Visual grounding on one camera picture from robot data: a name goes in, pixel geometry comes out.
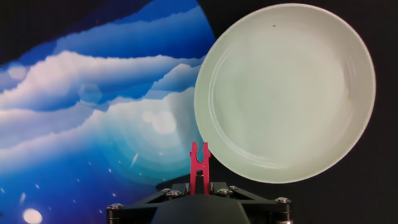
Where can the pale green plate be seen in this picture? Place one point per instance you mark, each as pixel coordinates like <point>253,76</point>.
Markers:
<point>284,93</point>

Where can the black t-shirt with blue print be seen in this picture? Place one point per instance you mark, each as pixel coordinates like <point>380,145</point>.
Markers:
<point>93,124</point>

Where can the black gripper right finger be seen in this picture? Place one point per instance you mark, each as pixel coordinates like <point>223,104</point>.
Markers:
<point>267,207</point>

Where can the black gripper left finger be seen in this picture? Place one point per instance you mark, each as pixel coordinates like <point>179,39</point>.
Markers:
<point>133,208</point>

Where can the red plastic clamp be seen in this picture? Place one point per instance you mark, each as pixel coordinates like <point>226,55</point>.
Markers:
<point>199,168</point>

